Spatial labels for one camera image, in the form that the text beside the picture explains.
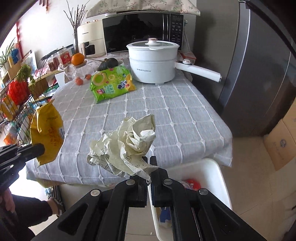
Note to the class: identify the green onion rings snack bag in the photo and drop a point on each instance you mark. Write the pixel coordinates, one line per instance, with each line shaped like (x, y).
(111, 83)

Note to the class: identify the floral cloth cover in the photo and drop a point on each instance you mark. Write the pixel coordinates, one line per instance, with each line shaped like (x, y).
(175, 6)

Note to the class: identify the dark green pumpkin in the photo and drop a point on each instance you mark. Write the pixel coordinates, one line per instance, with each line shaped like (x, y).
(107, 64)

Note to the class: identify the left forearm black sleeve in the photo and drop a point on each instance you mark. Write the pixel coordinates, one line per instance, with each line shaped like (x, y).
(28, 212)

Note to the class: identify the white paper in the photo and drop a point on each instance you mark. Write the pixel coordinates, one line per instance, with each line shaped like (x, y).
(121, 151)

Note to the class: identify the yellow snack bag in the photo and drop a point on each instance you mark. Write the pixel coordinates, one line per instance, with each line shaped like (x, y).
(47, 129)

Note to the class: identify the grey refrigerator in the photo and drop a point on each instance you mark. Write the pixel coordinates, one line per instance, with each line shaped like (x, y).
(252, 45)

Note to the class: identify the cream air fryer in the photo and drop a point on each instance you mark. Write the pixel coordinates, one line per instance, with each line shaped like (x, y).
(91, 39)

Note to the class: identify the white ceramic bowl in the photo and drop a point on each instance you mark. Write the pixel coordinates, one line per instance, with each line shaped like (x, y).
(121, 62)

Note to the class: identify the lower cardboard box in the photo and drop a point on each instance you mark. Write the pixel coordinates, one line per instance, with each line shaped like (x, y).
(280, 142)

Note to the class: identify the large orange fruit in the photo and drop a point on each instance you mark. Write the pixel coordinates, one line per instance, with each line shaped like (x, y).
(77, 59)

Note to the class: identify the black wire rack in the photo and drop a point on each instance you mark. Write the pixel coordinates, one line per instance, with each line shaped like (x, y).
(24, 88)

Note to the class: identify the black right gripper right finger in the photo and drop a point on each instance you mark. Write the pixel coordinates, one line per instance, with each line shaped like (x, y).
(197, 215)

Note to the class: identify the red and white bowl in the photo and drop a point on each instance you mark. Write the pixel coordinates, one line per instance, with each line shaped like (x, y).
(191, 184)

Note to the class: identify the white plastic trash bin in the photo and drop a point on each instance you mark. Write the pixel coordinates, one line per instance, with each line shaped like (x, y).
(204, 173)

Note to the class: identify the grey checked tablecloth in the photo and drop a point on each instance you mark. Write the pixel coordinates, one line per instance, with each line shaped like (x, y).
(187, 129)

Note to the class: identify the black microwave oven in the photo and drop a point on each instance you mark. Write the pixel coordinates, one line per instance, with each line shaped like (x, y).
(128, 27)

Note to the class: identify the white electric cooking pot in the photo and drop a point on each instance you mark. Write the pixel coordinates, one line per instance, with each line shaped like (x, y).
(153, 61)

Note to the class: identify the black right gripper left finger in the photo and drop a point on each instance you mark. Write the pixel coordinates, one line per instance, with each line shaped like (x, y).
(99, 215)

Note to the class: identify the red labelled jar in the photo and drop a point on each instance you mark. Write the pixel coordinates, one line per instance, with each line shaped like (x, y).
(64, 57)

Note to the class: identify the small tangerine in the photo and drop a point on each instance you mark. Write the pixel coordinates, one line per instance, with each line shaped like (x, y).
(88, 76)
(79, 81)

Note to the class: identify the person's left hand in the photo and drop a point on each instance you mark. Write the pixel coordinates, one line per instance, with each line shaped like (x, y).
(7, 199)

